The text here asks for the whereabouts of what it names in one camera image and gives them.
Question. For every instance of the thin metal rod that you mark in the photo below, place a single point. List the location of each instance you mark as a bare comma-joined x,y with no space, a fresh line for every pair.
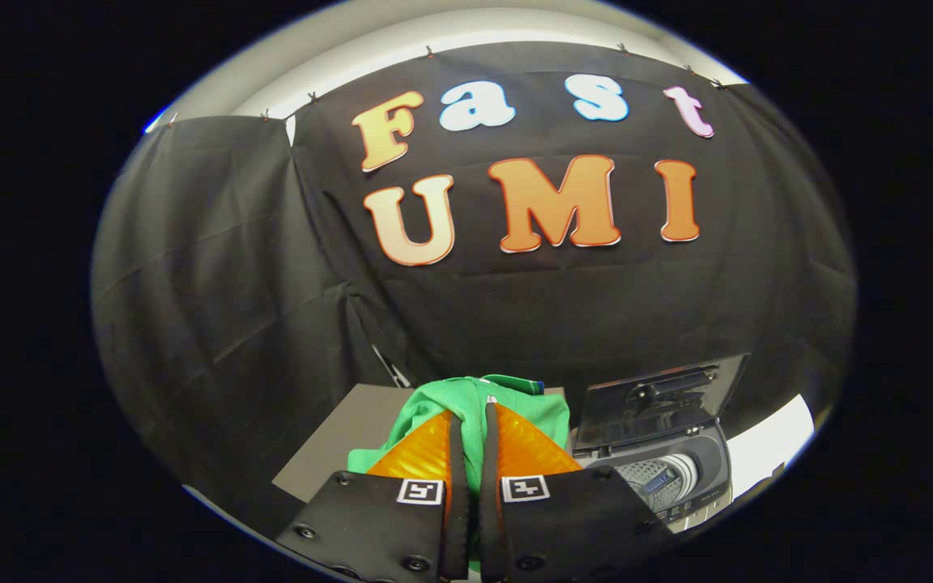
389,366

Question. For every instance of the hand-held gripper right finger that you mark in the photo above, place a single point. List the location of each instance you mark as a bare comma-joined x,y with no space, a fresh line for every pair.
580,518

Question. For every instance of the grey flat board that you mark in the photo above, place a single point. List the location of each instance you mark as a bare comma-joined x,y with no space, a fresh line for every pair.
337,437

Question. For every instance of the green garment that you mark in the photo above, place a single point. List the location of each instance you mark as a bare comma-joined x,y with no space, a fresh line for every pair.
450,397

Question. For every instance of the dark glass washing machine lid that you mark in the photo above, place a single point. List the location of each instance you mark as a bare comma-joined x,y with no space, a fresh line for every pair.
636,405

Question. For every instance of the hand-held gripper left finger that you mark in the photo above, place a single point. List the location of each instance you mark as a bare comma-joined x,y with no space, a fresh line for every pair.
369,518

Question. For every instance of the white flat board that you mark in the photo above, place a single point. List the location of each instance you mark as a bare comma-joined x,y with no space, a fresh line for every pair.
774,441

